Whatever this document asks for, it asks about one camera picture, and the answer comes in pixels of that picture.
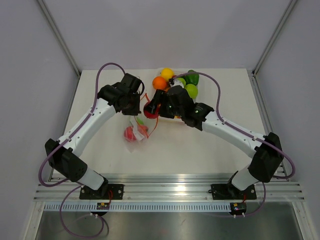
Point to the pink peach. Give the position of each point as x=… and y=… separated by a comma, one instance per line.
x=143, y=130

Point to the green cucumber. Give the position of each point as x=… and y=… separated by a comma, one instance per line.
x=139, y=121

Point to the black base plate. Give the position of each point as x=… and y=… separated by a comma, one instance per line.
x=220, y=192
x=113, y=192

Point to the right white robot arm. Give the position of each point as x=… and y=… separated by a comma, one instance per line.
x=264, y=150

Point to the clear zip top bag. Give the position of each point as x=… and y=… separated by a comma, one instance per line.
x=131, y=121

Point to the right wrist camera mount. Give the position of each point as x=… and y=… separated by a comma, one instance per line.
x=174, y=83

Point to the white plastic basket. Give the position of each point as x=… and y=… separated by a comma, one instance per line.
x=177, y=74

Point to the white slotted cable duct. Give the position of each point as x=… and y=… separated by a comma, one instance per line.
x=149, y=207

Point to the red apple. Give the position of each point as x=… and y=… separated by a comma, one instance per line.
x=151, y=110
x=129, y=134

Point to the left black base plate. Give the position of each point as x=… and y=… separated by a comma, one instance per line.
x=113, y=192

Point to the green lime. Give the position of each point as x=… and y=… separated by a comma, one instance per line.
x=181, y=81

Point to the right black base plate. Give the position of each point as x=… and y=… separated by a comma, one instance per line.
x=220, y=192

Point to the green bell pepper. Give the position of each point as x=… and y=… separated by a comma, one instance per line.
x=192, y=77

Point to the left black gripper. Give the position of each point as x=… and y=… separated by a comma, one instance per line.
x=136, y=110

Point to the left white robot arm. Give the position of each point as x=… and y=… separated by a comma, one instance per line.
x=64, y=154

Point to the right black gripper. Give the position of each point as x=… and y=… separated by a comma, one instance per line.
x=160, y=96

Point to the aluminium mounting rail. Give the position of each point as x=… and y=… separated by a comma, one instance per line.
x=173, y=188

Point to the green apple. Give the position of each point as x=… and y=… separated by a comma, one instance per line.
x=192, y=90

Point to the orange fruit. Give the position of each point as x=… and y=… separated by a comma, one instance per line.
x=159, y=83

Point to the yellow lemon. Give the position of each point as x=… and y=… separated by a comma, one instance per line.
x=167, y=73

